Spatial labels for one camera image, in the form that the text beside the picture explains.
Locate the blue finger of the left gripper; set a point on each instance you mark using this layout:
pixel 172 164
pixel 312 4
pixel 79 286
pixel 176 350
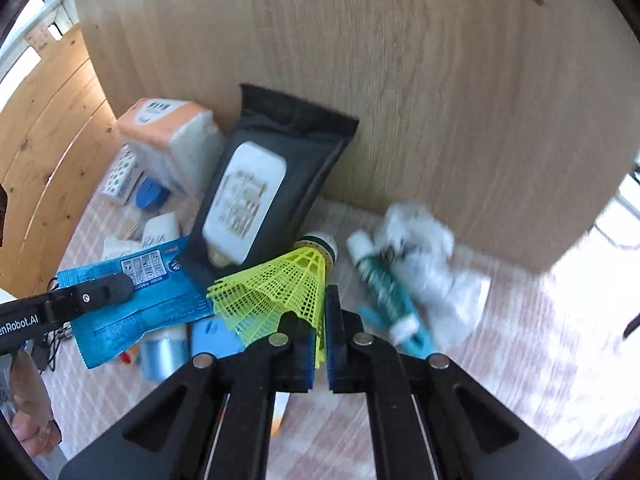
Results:
pixel 64 304

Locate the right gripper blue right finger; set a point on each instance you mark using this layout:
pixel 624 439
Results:
pixel 428 418

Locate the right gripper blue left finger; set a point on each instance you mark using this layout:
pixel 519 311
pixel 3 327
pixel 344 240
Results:
pixel 211 419

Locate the yellow plastic shuttlecock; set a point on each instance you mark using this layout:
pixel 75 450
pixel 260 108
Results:
pixel 251 302

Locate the orange tissue pack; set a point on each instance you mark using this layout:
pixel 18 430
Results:
pixel 177 143

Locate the black wet wipes pack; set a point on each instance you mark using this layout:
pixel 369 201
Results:
pixel 275 162

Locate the person's hand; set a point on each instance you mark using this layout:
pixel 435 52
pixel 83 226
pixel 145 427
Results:
pixel 33 422

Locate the light blue lotion tube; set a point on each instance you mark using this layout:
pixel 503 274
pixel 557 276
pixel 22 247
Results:
pixel 163 351

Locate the white paper sachet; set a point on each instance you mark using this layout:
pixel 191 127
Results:
pixel 114 248

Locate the blue wipes packet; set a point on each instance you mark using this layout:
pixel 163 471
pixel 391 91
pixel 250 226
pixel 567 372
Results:
pixel 164 295

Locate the teal white small tube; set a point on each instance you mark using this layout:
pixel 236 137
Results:
pixel 393 310

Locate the small Vinda tissue pack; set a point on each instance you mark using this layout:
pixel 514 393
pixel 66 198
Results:
pixel 122 176

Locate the wooden slat side panel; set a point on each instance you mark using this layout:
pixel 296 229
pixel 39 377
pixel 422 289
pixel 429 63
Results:
pixel 56 143

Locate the crumpled clear plastic bag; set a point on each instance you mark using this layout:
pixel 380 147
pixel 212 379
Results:
pixel 418 248

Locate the wooden backboard panel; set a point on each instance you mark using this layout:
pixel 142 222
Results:
pixel 514 121

